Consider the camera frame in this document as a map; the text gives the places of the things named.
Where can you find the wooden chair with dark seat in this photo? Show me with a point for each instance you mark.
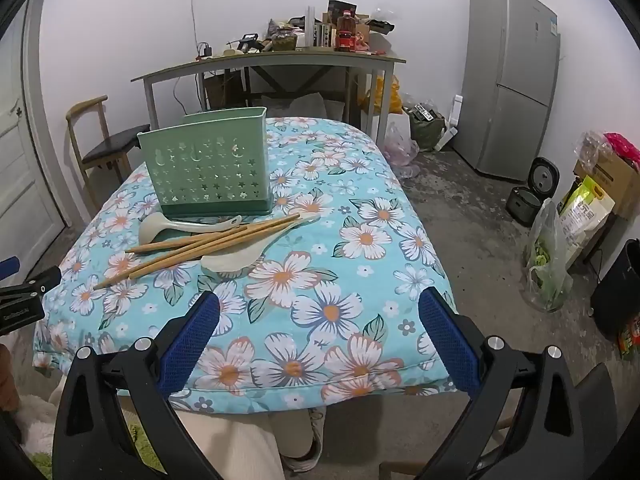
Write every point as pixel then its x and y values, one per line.
pixel 112 142

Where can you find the grey cushion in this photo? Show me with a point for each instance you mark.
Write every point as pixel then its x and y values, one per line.
pixel 300 105

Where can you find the floral turquoise blanket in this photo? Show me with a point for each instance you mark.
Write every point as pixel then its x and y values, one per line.
pixel 325 260

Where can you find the silver refrigerator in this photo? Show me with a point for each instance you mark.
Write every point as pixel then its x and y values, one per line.
pixel 505 85

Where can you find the beige plastic rice paddle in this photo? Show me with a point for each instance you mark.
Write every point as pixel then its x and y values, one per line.
pixel 230 260

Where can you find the light wooden desk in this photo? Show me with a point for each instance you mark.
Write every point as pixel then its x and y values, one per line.
pixel 300 57

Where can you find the white sneaker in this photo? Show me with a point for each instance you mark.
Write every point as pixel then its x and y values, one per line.
pixel 305 440

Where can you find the clear bag of vegetables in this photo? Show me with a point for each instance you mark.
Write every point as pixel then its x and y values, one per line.
pixel 547 260

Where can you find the white fluffy cloth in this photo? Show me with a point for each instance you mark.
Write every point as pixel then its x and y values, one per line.
pixel 37 415

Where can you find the green canvas bag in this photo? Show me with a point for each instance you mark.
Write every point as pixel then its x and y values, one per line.
pixel 425 130

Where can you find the cooking oil bottle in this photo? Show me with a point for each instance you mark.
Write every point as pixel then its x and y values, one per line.
pixel 345 32

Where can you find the dark rice cooker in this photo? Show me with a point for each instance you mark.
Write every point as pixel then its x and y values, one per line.
pixel 525 200

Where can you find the white plastic appliance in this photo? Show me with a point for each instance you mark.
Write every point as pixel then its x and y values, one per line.
pixel 452 120

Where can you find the black plug adapter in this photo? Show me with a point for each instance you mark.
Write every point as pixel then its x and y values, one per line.
pixel 206 50

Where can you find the pink plastic bag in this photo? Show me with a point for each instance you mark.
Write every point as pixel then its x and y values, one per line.
pixel 402 147

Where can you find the green shaggy rug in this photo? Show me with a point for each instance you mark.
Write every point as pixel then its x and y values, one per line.
pixel 145 445

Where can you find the bundle of bamboo chopsticks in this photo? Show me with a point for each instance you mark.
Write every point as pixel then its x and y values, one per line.
pixel 225 246

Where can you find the person's beige trouser leg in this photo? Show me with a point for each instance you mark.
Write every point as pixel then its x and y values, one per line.
pixel 225 445

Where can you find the cardboard box under desk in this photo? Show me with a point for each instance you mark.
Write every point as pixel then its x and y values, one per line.
pixel 222 90

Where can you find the green plastic utensil holder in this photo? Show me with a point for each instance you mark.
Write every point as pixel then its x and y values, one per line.
pixel 200 175

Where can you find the glass jar of pickles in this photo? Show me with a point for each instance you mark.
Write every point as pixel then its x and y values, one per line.
pixel 284 41

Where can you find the colourful snack packet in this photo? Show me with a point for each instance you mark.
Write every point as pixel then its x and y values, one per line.
pixel 631 335

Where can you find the yellow green rice sack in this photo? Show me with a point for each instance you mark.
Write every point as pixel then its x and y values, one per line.
pixel 585 220

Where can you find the beige plastic spoon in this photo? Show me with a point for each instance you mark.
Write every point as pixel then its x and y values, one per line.
pixel 152 227

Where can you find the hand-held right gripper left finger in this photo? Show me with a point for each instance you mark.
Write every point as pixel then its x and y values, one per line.
pixel 192 342

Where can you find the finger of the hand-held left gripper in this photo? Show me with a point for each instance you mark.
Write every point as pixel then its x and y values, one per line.
pixel 30 285
pixel 9 266

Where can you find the brown cardboard box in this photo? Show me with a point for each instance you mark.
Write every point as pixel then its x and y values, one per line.
pixel 615 180

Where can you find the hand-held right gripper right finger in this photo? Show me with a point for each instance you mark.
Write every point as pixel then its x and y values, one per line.
pixel 450 345

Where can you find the yellow plastic bag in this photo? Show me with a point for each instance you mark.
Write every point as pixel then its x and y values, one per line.
pixel 390 97

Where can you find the black waste bin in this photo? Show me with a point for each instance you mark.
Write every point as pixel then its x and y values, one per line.
pixel 620 290

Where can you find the white panelled door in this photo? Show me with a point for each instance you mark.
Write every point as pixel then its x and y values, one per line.
pixel 22 160

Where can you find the black hand tool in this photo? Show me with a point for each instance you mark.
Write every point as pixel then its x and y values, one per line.
pixel 249 42

